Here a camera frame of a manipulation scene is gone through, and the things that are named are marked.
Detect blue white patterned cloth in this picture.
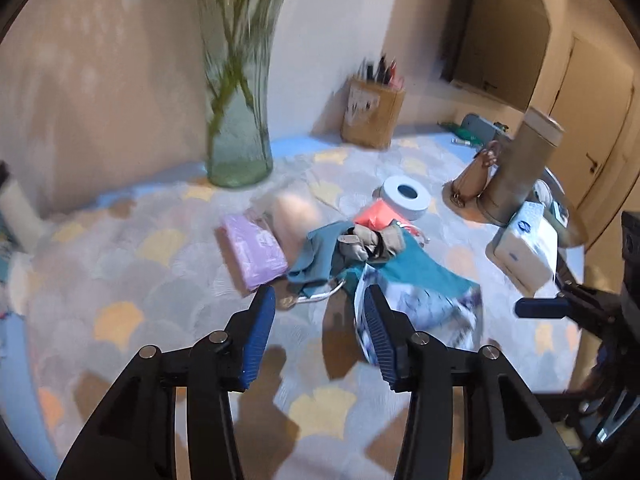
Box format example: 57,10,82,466
354,264,483,366

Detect pink purple cloth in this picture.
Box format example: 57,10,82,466
221,211,288,290

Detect brown beige plush item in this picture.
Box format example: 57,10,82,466
337,223,406,263

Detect slate blue cloth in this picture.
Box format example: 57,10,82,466
286,221,355,298

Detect orange red cloth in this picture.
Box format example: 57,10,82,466
354,198,426,240

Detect teal cloth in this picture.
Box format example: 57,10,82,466
338,232,482,313

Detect white tissue pack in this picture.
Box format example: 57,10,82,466
489,202,558,295

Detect woven basket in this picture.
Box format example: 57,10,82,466
541,168,588,248

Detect patterned scallop tablecloth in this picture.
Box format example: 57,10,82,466
23,130,579,479

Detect tall beige thermos bottle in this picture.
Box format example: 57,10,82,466
477,107,564,226

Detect small tan handbag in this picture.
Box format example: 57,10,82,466
450,140,500,208

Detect white tape roll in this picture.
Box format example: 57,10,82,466
380,176,432,221

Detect white desk lamp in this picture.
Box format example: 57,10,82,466
0,160,47,252

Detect woven pen holder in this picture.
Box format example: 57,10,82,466
341,77,406,151

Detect pens in holder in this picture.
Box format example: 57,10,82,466
356,54,405,91

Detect green glass vase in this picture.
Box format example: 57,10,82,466
192,0,276,190

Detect green flower bouquet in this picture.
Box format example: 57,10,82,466
196,0,284,136

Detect black wall television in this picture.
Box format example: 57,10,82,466
440,0,551,112

